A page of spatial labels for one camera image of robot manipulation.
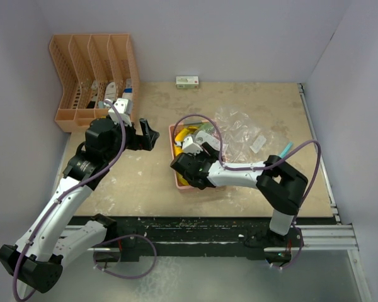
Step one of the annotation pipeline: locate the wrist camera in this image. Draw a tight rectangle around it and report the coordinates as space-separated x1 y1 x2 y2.
108 98 133 125
181 130 221 155

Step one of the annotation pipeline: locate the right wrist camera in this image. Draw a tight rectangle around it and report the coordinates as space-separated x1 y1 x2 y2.
181 130 221 155

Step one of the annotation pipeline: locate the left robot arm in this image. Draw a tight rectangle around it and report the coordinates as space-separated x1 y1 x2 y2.
0 117 159 301

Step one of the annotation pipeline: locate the yellow banana bunch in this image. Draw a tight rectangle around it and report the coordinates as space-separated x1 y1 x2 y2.
173 126 198 186

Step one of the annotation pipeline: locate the orange desk file organizer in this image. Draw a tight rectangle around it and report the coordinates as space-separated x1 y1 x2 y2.
49 33 140 133

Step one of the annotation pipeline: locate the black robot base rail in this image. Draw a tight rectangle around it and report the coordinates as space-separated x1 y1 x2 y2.
62 215 338 262

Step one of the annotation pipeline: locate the green white small box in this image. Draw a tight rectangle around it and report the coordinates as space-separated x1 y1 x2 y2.
176 75 199 89

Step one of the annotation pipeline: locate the clear blue-zipper bag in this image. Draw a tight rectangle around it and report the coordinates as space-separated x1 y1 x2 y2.
215 106 294 163

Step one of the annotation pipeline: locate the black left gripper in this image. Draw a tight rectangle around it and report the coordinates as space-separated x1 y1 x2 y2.
104 117 158 162

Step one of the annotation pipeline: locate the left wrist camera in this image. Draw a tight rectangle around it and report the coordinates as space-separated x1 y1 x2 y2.
108 98 133 125

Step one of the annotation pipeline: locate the white tube in organizer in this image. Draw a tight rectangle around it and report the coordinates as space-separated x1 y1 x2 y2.
103 82 117 108

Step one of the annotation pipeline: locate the green grape bunch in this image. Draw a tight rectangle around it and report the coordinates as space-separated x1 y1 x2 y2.
199 123 215 135

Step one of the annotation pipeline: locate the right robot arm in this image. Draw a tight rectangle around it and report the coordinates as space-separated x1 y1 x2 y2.
170 145 308 246

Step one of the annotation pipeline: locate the pink plastic basket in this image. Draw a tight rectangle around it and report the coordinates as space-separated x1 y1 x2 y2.
169 121 220 191

